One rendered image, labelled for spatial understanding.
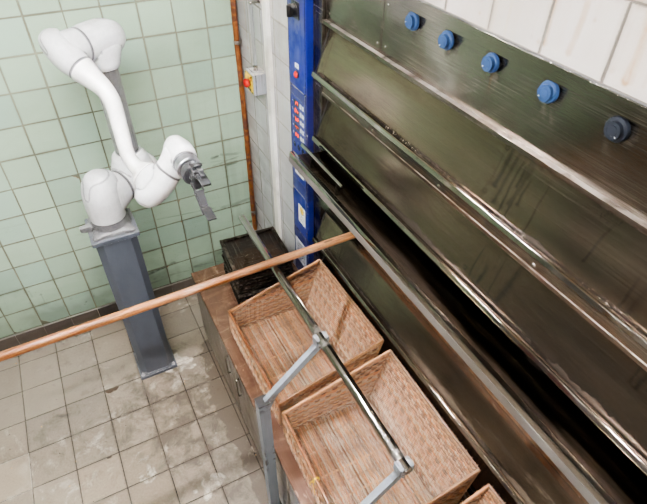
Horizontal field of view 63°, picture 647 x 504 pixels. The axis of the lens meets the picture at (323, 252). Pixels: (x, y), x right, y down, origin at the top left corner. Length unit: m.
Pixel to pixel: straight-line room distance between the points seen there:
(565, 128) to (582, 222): 0.20
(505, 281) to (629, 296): 0.36
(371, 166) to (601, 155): 0.88
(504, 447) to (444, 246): 0.64
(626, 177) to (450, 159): 0.48
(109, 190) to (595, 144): 1.86
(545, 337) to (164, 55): 2.13
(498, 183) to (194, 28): 1.85
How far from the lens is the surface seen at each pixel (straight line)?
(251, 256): 2.55
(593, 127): 1.16
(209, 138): 3.01
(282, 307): 2.55
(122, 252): 2.56
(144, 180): 2.01
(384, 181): 1.77
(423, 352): 1.93
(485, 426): 1.80
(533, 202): 1.28
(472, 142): 1.41
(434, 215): 1.60
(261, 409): 1.84
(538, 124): 1.24
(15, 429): 3.27
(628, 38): 1.08
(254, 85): 2.57
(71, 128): 2.84
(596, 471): 1.36
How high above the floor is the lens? 2.50
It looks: 41 degrees down
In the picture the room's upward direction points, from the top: 1 degrees clockwise
